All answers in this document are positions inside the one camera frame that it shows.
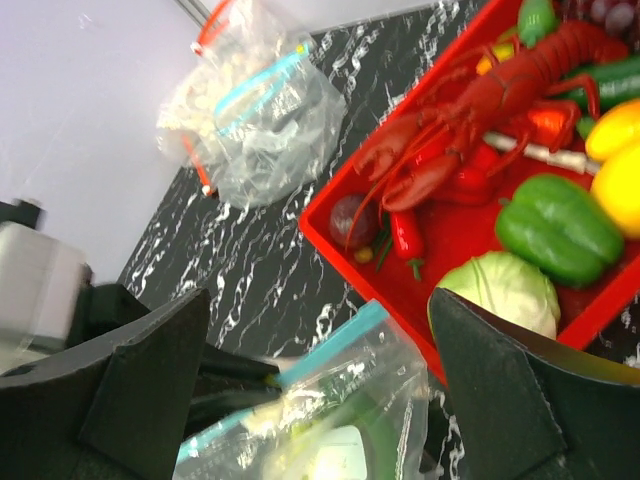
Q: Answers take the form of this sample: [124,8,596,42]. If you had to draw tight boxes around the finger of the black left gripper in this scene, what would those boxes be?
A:
[187,344,281,435]

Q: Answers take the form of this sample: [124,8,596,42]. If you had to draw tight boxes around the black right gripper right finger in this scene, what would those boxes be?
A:
[428,288,639,479]

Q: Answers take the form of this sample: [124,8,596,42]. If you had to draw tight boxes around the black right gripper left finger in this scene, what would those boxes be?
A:
[1,290,210,479]

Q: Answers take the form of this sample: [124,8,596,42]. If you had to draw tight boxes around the blue zipper clear bag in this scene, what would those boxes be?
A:
[173,301,428,479]

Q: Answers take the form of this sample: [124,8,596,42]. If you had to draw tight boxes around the red zipper clear bag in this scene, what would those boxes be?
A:
[155,0,291,197]

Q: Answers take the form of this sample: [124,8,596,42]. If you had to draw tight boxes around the green toy cabbage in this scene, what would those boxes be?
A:
[437,251,561,340]

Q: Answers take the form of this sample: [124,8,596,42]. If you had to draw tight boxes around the green toy bell pepper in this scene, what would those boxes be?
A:
[495,174,625,288]

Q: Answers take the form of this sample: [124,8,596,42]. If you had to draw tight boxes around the purple toy onion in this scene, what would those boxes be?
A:
[328,194,380,250]

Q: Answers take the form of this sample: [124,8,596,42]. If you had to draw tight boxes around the red toy chili pepper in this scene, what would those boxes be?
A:
[390,210,425,281]

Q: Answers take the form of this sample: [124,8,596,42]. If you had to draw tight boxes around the yellow toy lemon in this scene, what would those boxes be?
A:
[591,143,639,240]

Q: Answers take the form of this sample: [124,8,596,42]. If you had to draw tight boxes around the red plastic bin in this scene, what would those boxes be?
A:
[299,1,639,383]

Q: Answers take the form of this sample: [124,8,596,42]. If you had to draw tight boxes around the red toy lobster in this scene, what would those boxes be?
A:
[353,20,630,212]

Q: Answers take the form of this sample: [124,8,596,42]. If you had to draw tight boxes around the purple toy grapes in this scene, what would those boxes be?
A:
[559,0,639,38]

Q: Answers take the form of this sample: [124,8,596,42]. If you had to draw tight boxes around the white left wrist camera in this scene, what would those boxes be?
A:
[1,200,92,349]

